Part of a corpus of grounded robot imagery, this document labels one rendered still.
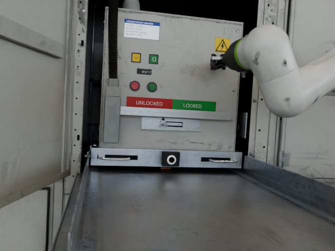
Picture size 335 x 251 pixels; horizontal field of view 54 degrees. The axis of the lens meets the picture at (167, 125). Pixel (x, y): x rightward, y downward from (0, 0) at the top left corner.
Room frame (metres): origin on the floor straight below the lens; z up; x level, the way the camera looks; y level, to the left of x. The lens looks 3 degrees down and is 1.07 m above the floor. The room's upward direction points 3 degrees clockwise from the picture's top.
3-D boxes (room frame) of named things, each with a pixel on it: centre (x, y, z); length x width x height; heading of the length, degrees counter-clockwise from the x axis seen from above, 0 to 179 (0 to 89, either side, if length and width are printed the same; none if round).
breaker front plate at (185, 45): (1.14, -0.01, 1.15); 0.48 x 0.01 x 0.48; 102
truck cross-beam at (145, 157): (1.16, -0.01, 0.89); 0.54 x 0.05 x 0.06; 102
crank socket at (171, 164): (1.12, -0.02, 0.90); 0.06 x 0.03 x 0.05; 102
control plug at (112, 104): (1.03, 0.18, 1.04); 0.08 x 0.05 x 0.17; 12
